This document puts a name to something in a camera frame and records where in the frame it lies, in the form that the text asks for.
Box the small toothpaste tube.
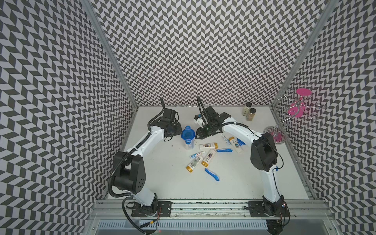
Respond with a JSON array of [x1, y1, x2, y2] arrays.
[[221, 134, 231, 145], [190, 151, 205, 159]]

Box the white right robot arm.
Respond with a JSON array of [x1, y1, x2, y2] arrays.
[[194, 97, 291, 219]]

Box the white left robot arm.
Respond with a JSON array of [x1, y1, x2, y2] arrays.
[[107, 98, 182, 216]]

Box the blue toothbrush upper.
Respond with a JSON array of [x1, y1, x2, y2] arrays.
[[216, 148, 233, 153]]

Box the blue toothbrush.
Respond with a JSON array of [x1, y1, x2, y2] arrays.
[[205, 168, 220, 182], [216, 148, 233, 153]]

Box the blue toothbrush lower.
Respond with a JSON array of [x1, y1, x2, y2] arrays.
[[205, 168, 220, 182]]

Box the pink plastic glass upper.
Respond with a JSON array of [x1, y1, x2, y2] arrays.
[[296, 88, 312, 97]]

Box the aluminium front rail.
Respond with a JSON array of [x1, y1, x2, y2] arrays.
[[82, 199, 341, 235]]

